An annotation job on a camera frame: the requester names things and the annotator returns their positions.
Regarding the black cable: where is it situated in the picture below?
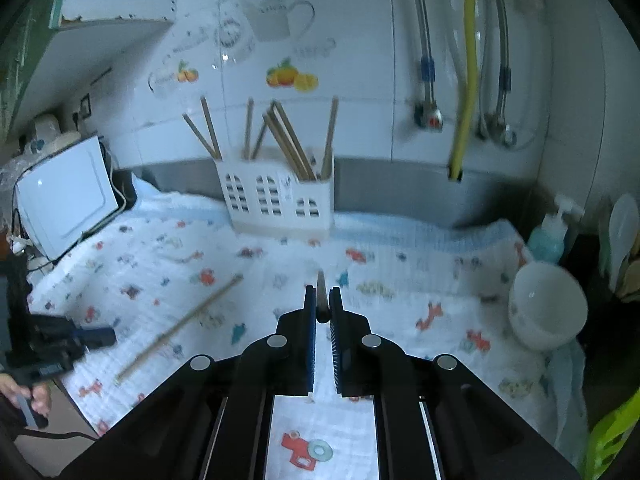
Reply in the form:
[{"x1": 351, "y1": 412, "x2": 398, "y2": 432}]
[{"x1": 12, "y1": 427, "x2": 103, "y2": 443}]

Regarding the white bowl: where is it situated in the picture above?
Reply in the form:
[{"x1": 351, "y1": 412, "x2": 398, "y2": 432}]
[{"x1": 509, "y1": 262, "x2": 588, "y2": 352}]

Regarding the bunch of wooden chopsticks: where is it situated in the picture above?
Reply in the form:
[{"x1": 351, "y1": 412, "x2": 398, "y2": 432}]
[{"x1": 182, "y1": 96, "x2": 340, "y2": 182}]

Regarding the white plastic utensil holder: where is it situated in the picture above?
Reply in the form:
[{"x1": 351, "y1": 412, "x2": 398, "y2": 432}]
[{"x1": 215, "y1": 147, "x2": 335, "y2": 235}]

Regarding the white rice paddle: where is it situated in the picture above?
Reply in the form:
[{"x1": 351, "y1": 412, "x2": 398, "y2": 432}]
[{"x1": 607, "y1": 194, "x2": 640, "y2": 281}]

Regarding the braided metal hose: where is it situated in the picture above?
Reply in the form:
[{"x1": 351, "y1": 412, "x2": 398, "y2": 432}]
[
  {"x1": 407, "y1": 0, "x2": 441, "y2": 111},
  {"x1": 489, "y1": 0, "x2": 516, "y2": 121}
]

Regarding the white microwave oven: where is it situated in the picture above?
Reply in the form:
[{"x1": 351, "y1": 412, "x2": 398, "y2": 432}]
[{"x1": 15, "y1": 135, "x2": 121, "y2": 261}]

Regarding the white power cable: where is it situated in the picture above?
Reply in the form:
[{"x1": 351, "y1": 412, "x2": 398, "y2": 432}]
[{"x1": 80, "y1": 177, "x2": 137, "y2": 241}]

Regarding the light blue towel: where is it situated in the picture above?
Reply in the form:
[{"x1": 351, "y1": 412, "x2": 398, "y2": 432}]
[{"x1": 544, "y1": 342, "x2": 589, "y2": 463}]

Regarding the metal valve with red knob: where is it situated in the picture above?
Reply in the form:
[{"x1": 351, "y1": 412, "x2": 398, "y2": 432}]
[{"x1": 414, "y1": 101, "x2": 445, "y2": 132}]

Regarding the yellow gas hose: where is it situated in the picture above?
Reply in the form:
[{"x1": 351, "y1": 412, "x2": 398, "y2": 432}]
[{"x1": 447, "y1": 0, "x2": 479, "y2": 181}]

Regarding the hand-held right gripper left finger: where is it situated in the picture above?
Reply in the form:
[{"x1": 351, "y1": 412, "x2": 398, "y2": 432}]
[{"x1": 60, "y1": 286, "x2": 317, "y2": 480}]

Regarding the wooden chopstick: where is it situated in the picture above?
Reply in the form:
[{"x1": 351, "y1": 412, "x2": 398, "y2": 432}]
[
  {"x1": 115, "y1": 274, "x2": 244, "y2": 384},
  {"x1": 316, "y1": 270, "x2": 331, "y2": 324}
]

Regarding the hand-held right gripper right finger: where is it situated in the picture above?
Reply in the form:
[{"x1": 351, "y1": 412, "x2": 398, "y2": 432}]
[{"x1": 328, "y1": 287, "x2": 581, "y2": 480}]

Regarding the person's left hand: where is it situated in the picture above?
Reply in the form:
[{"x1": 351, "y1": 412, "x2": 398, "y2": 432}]
[{"x1": 0, "y1": 372, "x2": 53, "y2": 428}]

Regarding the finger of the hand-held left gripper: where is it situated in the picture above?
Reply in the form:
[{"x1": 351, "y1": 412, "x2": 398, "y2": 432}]
[{"x1": 72, "y1": 326, "x2": 117, "y2": 349}]

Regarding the green plastic basket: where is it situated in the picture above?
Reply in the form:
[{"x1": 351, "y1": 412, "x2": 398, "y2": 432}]
[{"x1": 584, "y1": 390, "x2": 640, "y2": 480}]

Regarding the printed white cloth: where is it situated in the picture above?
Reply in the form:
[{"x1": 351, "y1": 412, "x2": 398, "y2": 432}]
[{"x1": 27, "y1": 180, "x2": 588, "y2": 480}]

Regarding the blue soap dispenser bottle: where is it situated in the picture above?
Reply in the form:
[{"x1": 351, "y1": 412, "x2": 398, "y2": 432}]
[{"x1": 527, "y1": 195, "x2": 586, "y2": 264}]

